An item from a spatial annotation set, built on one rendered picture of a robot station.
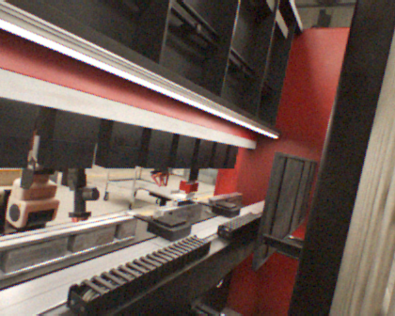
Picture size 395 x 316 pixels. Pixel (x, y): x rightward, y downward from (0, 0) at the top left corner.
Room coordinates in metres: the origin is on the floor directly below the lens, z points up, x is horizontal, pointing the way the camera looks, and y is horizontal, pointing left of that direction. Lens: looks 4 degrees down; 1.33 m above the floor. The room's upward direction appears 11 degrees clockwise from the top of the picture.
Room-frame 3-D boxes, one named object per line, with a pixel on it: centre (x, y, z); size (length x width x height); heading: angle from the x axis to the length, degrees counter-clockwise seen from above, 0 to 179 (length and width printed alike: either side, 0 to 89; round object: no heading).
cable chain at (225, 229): (1.12, -0.23, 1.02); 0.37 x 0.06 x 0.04; 150
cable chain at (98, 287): (0.63, 0.05, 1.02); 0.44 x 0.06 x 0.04; 150
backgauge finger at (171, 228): (0.98, 0.12, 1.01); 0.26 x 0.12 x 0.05; 60
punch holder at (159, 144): (1.17, 0.20, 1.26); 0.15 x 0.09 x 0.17; 150
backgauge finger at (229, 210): (1.41, -0.12, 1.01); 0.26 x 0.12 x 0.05; 60
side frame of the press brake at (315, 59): (2.26, -0.62, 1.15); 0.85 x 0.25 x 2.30; 60
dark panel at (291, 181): (1.45, -0.55, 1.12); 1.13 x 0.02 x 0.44; 150
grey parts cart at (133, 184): (4.90, 1.01, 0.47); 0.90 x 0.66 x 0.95; 154
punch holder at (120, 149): (1.00, 0.30, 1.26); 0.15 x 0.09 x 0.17; 150
